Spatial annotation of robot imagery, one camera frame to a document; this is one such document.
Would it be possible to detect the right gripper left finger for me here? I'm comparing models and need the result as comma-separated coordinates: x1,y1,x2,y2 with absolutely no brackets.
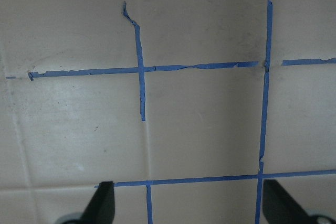
79,182,115,224

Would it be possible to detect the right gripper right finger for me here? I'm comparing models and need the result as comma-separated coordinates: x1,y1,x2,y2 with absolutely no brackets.
262,179,317,224

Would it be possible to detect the brown paper table cover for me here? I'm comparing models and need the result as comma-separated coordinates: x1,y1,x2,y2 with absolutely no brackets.
1,0,335,223

